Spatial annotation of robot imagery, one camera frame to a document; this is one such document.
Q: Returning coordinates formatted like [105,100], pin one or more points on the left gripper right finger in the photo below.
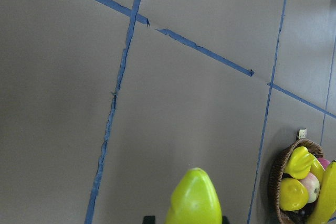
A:
[225,220]

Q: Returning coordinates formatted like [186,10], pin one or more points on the paper basket tag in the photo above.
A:
[302,133]

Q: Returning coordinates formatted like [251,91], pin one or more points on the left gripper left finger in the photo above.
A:
[149,219]

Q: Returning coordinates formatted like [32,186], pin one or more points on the yellow plastic banana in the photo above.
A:
[194,200]
[325,206]
[317,169]

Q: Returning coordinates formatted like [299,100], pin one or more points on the brown wicker basket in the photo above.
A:
[277,175]

